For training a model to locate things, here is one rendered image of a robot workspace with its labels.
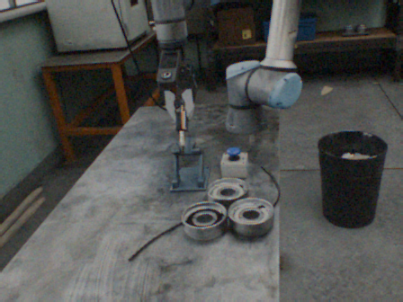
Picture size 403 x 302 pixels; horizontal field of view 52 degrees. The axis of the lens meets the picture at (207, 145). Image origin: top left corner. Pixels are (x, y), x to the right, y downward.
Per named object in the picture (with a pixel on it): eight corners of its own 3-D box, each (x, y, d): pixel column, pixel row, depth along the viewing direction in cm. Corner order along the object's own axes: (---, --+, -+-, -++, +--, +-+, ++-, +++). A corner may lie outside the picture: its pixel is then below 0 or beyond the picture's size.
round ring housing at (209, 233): (187, 247, 92) (185, 232, 90) (180, 220, 102) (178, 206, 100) (233, 236, 94) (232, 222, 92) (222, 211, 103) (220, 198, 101)
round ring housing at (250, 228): (253, 245, 90) (252, 229, 89) (219, 226, 98) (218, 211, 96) (283, 223, 96) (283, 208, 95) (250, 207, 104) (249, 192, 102)
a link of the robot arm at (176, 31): (183, 22, 97) (148, 26, 98) (185, 42, 99) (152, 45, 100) (187, 17, 104) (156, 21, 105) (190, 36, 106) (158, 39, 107)
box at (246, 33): (263, 44, 425) (261, 6, 409) (215, 48, 430) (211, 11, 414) (261, 37, 461) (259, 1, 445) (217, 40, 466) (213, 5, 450)
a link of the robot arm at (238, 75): (245, 92, 154) (242, 56, 148) (273, 99, 144) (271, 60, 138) (220, 102, 147) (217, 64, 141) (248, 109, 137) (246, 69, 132)
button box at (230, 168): (246, 178, 117) (246, 163, 115) (221, 178, 118) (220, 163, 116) (248, 164, 124) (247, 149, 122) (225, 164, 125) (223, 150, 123)
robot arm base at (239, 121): (228, 119, 158) (226, 93, 154) (268, 117, 156) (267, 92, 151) (223, 135, 145) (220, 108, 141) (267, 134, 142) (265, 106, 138)
